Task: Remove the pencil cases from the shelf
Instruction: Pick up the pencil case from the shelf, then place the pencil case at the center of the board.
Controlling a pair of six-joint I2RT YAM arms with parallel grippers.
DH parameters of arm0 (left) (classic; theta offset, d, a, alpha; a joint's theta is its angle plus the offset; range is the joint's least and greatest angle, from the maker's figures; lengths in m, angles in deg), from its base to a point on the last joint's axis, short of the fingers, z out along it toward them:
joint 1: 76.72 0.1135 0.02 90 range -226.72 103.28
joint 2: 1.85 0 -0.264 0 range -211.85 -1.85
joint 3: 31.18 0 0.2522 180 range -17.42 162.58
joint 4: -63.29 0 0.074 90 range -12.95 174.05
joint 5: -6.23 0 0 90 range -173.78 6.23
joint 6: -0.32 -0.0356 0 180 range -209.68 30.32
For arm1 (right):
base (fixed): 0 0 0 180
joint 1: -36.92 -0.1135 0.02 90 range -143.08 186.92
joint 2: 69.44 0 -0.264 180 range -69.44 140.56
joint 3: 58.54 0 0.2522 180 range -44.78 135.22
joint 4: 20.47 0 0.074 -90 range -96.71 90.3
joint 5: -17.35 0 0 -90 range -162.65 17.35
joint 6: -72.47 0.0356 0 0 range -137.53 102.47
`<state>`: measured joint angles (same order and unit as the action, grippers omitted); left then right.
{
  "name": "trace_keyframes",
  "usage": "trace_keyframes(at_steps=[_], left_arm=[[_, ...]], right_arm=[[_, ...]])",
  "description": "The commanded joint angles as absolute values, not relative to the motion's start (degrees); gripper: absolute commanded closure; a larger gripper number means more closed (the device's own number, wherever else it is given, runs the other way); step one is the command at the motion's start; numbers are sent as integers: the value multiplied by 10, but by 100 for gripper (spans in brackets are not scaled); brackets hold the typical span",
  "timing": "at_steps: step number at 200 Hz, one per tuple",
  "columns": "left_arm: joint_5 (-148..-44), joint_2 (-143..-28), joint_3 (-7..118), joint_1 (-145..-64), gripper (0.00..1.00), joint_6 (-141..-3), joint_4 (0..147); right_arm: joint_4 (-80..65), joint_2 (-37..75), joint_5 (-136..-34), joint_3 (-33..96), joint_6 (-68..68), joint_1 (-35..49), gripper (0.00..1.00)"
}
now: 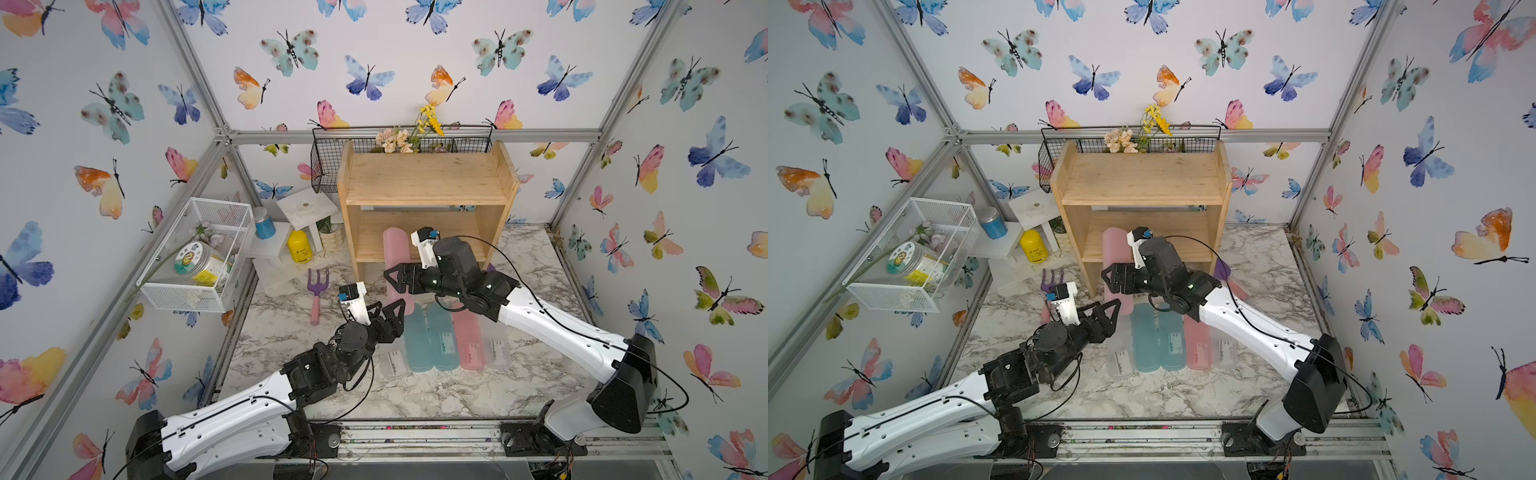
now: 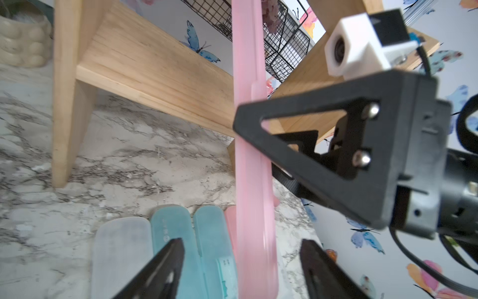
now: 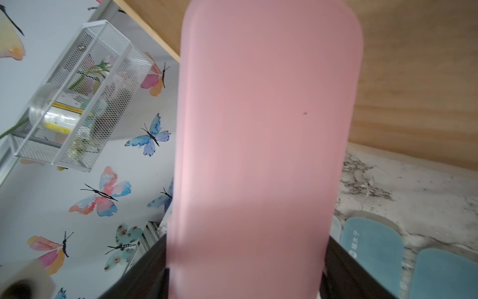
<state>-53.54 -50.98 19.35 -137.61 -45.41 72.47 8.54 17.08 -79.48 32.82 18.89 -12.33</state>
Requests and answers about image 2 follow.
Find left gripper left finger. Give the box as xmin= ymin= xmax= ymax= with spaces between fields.
xmin=114 ymin=238 xmax=185 ymax=299

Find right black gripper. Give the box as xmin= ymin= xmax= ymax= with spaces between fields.
xmin=234 ymin=71 xmax=451 ymax=239

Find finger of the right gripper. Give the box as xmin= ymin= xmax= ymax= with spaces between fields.
xmin=270 ymin=130 xmax=336 ymax=198

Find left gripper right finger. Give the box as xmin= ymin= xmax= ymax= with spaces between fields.
xmin=299 ymin=239 xmax=369 ymax=299

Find clear pencil case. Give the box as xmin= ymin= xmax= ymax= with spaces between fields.
xmin=90 ymin=217 xmax=153 ymax=299

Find teal pencil case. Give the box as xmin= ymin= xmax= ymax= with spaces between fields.
xmin=193 ymin=206 xmax=239 ymax=299
xmin=150 ymin=204 xmax=208 ymax=299

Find pink pencil case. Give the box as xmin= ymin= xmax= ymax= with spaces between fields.
xmin=224 ymin=205 xmax=237 ymax=258
xmin=232 ymin=0 xmax=279 ymax=299

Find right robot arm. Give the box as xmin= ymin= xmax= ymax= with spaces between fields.
xmin=233 ymin=70 xmax=478 ymax=266

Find wooden two-tier shelf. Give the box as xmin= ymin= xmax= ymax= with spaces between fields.
xmin=51 ymin=0 xmax=441 ymax=188

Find artificial flower bunch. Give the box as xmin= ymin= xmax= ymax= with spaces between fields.
xmin=261 ymin=0 xmax=279 ymax=26

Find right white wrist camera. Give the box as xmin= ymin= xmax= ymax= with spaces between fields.
xmin=324 ymin=9 xmax=421 ymax=80

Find black wire basket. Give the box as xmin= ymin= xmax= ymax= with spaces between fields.
xmin=184 ymin=1 xmax=312 ymax=82

